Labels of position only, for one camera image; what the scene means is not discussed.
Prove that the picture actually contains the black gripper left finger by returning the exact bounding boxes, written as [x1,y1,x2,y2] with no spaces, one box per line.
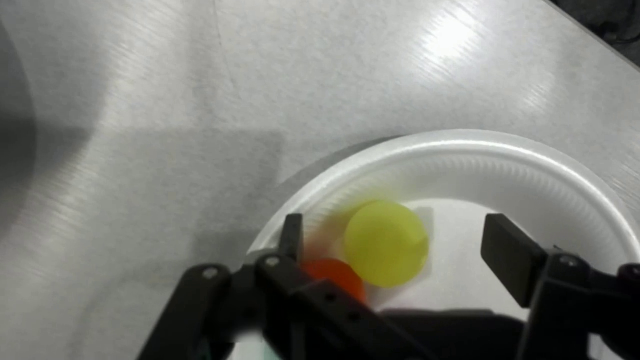
[277,214,304,260]

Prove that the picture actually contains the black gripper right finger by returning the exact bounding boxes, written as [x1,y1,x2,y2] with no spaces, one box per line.
[479,214,548,308]

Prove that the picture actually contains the white foam plate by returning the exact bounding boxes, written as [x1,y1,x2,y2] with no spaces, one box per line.
[227,127,640,360]

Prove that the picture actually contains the orange ball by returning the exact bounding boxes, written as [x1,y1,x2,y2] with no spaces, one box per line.
[299,258,365,302]

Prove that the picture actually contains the yellow ball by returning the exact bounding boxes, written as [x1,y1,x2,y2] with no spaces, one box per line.
[341,199,428,288]

